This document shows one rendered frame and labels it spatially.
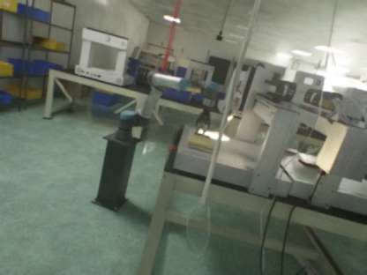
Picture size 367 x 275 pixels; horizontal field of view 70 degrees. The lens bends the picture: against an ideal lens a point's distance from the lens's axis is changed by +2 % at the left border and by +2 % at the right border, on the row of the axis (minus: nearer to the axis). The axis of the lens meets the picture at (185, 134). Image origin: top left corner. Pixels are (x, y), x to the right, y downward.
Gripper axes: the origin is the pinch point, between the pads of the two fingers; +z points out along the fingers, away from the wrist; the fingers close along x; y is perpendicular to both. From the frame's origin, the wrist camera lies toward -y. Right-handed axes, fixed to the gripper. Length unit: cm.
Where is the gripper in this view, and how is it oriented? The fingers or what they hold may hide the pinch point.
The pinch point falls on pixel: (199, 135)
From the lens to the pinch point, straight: 174.9
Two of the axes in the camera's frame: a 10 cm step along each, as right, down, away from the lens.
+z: -2.5, 9.3, 2.6
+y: 0.6, -2.5, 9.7
